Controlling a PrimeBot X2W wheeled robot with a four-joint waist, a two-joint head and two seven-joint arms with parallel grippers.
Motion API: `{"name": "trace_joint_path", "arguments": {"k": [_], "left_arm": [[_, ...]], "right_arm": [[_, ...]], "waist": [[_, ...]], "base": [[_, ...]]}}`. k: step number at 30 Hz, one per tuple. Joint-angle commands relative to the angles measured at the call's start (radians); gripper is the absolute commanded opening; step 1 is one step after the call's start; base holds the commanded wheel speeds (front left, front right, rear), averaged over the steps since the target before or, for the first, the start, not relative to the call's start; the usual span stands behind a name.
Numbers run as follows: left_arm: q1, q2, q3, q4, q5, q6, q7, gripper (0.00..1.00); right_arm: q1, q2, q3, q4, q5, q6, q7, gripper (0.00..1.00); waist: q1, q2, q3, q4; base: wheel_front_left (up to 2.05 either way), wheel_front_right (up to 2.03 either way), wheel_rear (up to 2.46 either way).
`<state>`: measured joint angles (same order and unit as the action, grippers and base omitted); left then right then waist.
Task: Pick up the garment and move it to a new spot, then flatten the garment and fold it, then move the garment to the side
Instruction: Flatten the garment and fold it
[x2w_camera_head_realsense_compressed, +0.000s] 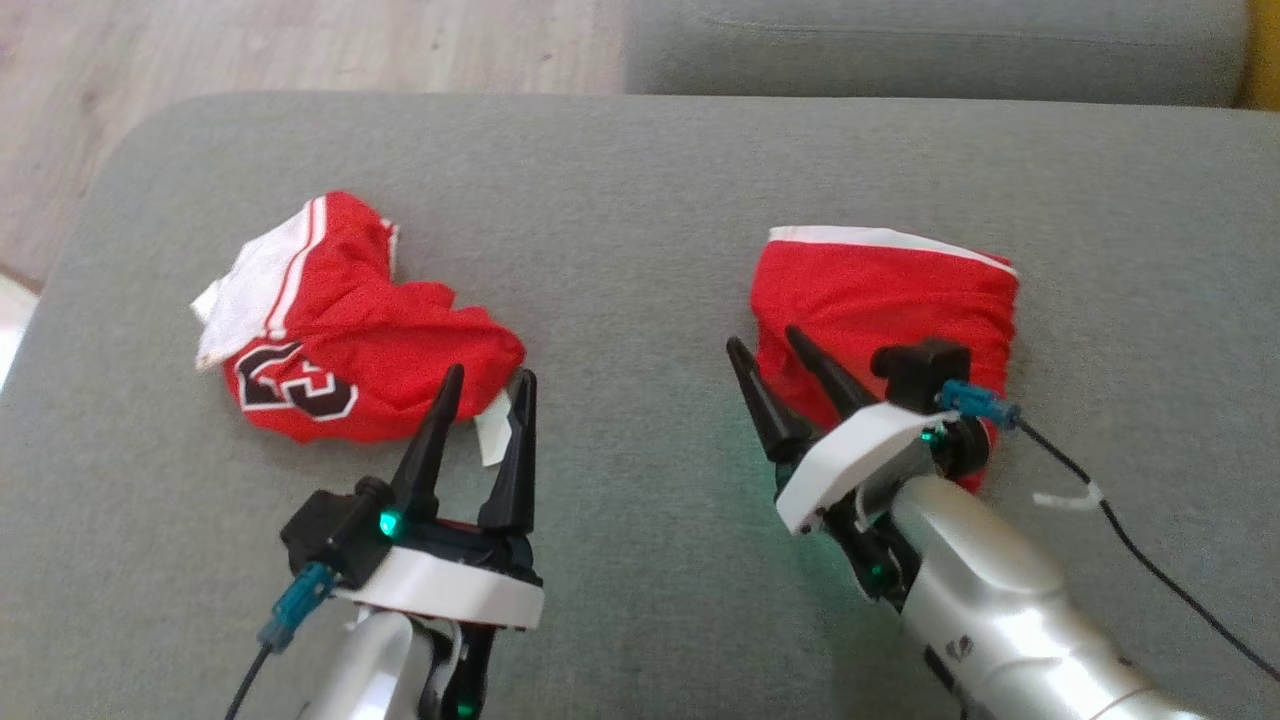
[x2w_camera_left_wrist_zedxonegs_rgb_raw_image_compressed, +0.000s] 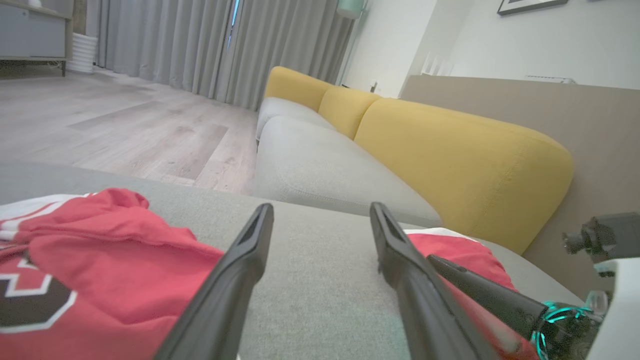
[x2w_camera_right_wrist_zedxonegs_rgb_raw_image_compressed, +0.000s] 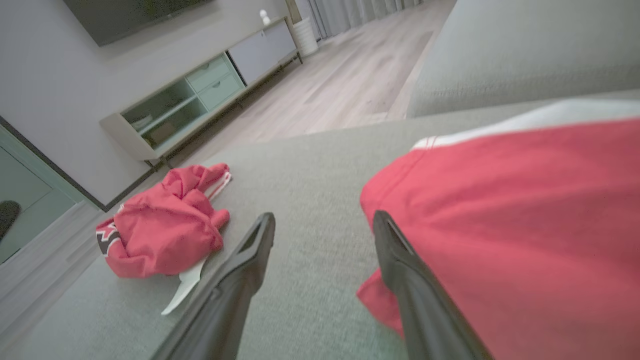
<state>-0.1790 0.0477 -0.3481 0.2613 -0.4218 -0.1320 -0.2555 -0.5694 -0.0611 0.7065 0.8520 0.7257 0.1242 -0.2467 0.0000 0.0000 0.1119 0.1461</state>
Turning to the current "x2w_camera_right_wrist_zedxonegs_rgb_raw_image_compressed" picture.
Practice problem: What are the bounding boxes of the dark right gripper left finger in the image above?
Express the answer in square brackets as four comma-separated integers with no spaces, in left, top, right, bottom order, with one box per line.
[150,212,277,360]

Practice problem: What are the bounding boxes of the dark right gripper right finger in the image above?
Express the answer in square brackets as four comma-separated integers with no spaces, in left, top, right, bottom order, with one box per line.
[372,210,493,360]

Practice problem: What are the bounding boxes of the red jersey with black number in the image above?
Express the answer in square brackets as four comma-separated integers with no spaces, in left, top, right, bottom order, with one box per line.
[96,163,232,317]

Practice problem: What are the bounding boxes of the red shorts with white stripe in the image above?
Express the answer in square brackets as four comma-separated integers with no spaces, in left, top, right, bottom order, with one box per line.
[356,99,640,360]

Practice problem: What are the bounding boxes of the grey fabric sofa seat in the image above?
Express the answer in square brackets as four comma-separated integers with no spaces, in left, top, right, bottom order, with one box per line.
[20,90,640,360]

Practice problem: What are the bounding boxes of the grey low tv cabinet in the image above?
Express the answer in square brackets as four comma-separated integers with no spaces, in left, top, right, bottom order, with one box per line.
[99,16,304,171]

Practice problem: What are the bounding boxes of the grey sofa cushion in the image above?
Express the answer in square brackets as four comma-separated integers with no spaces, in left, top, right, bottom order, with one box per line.
[406,0,640,119]

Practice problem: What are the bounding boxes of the white ribbed bin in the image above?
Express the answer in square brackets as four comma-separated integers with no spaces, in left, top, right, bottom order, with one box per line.
[291,17,319,57]

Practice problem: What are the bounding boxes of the grey curtain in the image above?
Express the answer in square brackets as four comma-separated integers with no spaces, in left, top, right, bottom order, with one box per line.
[295,0,426,41]

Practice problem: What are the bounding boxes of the dark wall television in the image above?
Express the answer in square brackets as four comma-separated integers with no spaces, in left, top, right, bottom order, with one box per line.
[62,0,216,47]

